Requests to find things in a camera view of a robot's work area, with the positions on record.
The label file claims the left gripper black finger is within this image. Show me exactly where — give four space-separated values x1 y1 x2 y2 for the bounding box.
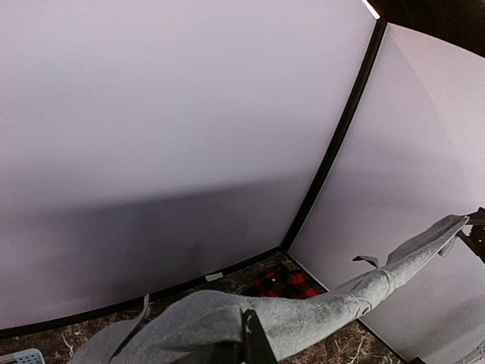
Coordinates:
242 309 277 364

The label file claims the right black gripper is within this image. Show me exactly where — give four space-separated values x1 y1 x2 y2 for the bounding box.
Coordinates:
458 207 485 262

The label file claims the grey long sleeve shirt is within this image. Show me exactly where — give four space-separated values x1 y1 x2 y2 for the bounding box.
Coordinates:
70 215 469 363

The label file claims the red black plaid shirt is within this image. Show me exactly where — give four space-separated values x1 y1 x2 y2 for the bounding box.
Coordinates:
253 263 325 300

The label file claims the light blue plastic basket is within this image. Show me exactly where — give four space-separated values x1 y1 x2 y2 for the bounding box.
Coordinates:
0 348 45 364

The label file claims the black right corner post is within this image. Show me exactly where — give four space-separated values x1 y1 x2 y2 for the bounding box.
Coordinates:
278 19 387 253

